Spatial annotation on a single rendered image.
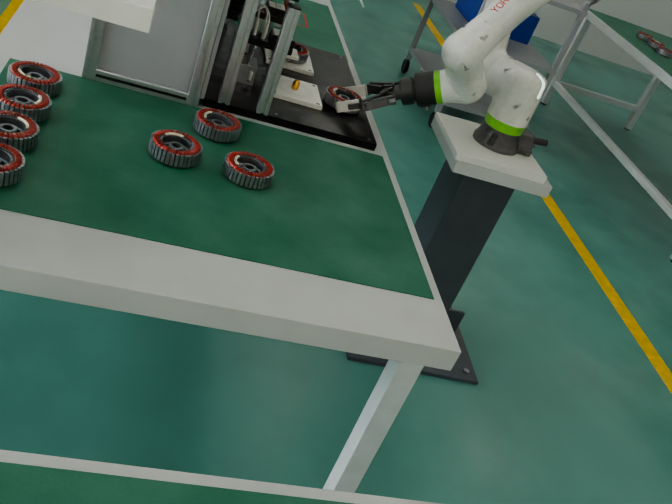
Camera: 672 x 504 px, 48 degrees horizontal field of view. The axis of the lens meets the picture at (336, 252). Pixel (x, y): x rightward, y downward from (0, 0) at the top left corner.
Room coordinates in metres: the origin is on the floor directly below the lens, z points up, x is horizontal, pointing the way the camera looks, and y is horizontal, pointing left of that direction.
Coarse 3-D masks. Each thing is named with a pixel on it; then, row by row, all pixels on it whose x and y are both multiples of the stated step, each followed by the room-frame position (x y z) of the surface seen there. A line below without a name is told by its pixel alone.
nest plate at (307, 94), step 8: (280, 80) 2.01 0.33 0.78; (288, 80) 2.04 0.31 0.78; (280, 88) 1.95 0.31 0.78; (288, 88) 1.98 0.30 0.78; (304, 88) 2.03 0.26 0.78; (312, 88) 2.05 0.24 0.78; (280, 96) 1.91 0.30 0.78; (288, 96) 1.92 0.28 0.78; (296, 96) 1.95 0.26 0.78; (304, 96) 1.97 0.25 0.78; (312, 96) 1.99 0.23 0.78; (304, 104) 1.93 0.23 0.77; (312, 104) 1.94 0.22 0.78; (320, 104) 1.96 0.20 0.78
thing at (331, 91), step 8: (328, 88) 2.04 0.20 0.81; (336, 88) 2.06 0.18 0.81; (344, 88) 2.09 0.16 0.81; (328, 96) 2.01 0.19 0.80; (336, 96) 2.00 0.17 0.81; (344, 96) 2.06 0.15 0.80; (352, 96) 2.07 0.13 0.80; (328, 104) 2.00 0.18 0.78; (344, 112) 2.00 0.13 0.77; (352, 112) 2.01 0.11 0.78
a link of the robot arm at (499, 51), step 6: (492, 0) 2.31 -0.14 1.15; (486, 6) 2.32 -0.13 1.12; (504, 42) 2.32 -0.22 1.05; (498, 48) 2.31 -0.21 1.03; (504, 48) 2.33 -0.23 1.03; (492, 54) 2.30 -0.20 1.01; (498, 54) 2.30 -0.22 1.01; (504, 54) 2.31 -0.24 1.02; (486, 60) 2.29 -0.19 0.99; (492, 60) 2.28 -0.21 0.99; (486, 66) 2.28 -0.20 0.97; (486, 72) 2.27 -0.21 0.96
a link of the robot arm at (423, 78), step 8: (424, 72) 2.05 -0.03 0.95; (432, 72) 2.05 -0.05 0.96; (416, 80) 2.02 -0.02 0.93; (424, 80) 2.02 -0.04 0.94; (432, 80) 2.02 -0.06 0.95; (416, 88) 2.01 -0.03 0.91; (424, 88) 2.01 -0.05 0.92; (432, 88) 2.01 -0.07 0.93; (416, 96) 2.01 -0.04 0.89; (424, 96) 2.01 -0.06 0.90; (432, 96) 2.01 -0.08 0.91; (424, 104) 2.02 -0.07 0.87; (432, 104) 2.03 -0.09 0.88
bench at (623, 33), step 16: (592, 16) 5.65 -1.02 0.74; (608, 16) 5.84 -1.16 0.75; (608, 32) 5.38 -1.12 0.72; (624, 32) 5.45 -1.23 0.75; (656, 32) 6.04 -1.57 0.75; (576, 48) 5.80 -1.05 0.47; (624, 48) 5.13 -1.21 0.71; (640, 48) 5.09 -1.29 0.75; (560, 64) 5.80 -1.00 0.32; (656, 64) 4.79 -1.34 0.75; (656, 80) 6.04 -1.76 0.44; (544, 96) 5.79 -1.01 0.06; (592, 96) 5.91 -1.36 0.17; (608, 96) 5.99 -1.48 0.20; (576, 112) 5.32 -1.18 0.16; (640, 112) 6.05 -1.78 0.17; (592, 128) 5.07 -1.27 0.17; (624, 128) 6.07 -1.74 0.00; (608, 144) 4.83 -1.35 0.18; (624, 160) 4.62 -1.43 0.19; (640, 176) 4.42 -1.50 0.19; (656, 192) 4.23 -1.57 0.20
